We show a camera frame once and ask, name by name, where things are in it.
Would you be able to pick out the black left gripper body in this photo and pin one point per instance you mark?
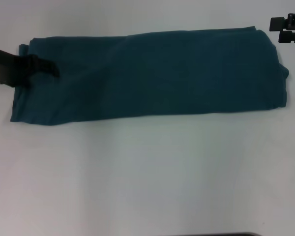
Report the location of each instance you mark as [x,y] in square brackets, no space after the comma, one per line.
[7,68]

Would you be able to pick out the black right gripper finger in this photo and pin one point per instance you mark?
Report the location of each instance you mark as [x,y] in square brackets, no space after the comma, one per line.
[285,22]
[291,37]

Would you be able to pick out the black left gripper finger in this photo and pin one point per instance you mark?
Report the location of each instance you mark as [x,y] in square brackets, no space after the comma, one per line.
[45,65]

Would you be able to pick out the teal FREE print t-shirt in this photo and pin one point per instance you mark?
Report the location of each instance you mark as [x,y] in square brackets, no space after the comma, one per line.
[150,73]

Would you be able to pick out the black flat panel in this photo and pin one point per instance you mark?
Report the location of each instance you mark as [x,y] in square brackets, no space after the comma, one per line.
[231,234]

